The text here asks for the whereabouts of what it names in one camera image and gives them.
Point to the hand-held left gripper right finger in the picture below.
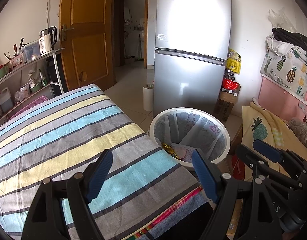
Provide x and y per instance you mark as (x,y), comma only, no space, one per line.
(203,175)

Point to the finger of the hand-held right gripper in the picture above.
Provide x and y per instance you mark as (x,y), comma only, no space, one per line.
(246,155)
(267,151)

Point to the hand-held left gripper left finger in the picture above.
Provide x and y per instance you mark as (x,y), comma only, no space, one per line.
(101,175)

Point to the gold snack wrapper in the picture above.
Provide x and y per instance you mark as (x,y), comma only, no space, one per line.
(168,148)

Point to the white bin with liner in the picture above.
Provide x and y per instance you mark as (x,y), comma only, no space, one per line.
(191,127)

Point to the yellow pineapple print cloth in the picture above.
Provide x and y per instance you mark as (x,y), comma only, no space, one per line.
(258,127)

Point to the bag of grey fluff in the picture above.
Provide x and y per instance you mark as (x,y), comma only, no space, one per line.
(301,130)

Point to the plaid multicolour cloth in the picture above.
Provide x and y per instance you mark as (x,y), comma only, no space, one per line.
(173,212)

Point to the cardboard box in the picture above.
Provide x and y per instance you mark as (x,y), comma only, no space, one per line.
(224,107)

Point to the pink cabinet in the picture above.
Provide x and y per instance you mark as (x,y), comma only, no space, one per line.
(276,97)

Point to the red toy pack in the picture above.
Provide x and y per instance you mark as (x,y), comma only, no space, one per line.
(229,85)

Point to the black packet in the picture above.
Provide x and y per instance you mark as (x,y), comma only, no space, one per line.
(229,74)

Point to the white pineapple print cloth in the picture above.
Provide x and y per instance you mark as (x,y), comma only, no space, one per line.
(288,67)

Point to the white paper roll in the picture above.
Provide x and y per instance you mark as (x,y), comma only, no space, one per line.
(148,97)

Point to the yellow packets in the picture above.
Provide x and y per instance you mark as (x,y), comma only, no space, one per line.
(234,63)

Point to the pink plastic tray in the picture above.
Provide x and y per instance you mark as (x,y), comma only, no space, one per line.
(36,102)

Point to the silver refrigerator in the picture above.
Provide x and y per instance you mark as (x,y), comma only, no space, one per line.
(191,67)

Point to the green basket with bags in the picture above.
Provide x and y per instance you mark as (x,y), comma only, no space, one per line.
(36,87)

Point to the clear bag on shelf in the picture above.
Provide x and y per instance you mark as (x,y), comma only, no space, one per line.
(19,98)

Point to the white bucket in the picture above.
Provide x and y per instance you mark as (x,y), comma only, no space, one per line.
(24,90)

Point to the plastic jug of dark liquid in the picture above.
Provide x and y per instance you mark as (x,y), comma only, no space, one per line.
(6,102)

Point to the metal shelf rack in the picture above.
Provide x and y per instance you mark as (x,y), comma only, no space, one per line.
(54,51)

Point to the wooden door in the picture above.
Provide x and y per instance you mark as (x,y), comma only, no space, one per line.
(86,42)

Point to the clear hanging plastic bag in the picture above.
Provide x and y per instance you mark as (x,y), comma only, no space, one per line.
(278,17)

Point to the pink utensil holder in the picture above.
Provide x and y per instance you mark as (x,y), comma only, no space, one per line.
(16,62)

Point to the clear storage box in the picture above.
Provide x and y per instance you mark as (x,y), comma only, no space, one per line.
(31,52)

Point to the white electric kettle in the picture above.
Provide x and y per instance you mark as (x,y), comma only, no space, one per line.
(46,45)

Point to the green basin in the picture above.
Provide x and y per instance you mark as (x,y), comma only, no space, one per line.
(1,75)

